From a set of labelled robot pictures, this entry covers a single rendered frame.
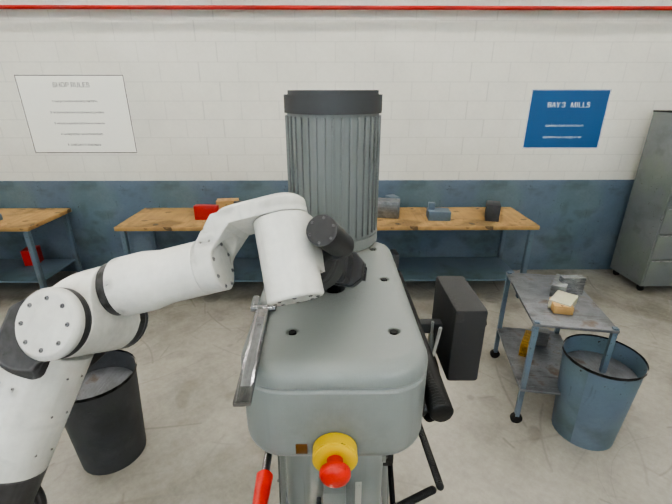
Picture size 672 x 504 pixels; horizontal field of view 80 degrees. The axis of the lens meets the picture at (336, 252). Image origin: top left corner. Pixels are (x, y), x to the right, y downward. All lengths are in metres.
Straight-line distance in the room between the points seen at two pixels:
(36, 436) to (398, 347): 0.44
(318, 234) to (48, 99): 5.44
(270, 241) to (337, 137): 0.38
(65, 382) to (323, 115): 0.57
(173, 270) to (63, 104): 5.26
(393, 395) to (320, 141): 0.48
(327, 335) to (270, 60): 4.44
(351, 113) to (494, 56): 4.42
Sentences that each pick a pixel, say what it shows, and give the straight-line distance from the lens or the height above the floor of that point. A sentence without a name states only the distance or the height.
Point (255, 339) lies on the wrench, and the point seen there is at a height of 1.90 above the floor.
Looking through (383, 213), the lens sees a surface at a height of 0.93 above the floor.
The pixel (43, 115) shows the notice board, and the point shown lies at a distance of 5.84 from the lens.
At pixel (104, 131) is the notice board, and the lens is 5.51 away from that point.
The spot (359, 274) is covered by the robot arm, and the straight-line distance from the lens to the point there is 0.62.
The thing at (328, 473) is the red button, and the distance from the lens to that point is 0.56.
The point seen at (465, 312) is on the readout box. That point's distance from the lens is 1.01.
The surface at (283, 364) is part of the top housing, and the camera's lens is 0.53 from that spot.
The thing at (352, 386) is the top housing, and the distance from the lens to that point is 0.53.
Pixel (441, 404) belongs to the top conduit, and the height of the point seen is 1.81.
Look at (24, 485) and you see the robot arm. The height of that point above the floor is 1.79.
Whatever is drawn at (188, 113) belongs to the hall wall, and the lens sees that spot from 5.10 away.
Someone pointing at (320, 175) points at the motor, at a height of 2.06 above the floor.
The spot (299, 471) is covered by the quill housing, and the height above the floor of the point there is 1.55.
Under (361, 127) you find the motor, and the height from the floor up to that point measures 2.14.
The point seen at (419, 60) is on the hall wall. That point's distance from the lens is 4.92.
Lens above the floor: 2.21
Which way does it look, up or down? 22 degrees down
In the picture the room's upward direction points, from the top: straight up
